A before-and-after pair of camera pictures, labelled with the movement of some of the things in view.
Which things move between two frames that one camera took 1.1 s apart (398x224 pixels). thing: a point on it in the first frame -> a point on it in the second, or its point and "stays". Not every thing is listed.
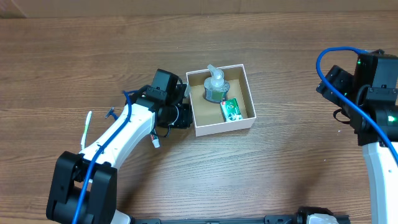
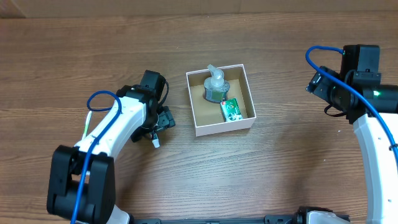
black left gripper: (187, 117) -> (166, 117)
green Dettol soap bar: (231, 110) stays
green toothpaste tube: (155, 140) stays
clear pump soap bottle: (216, 89) stays
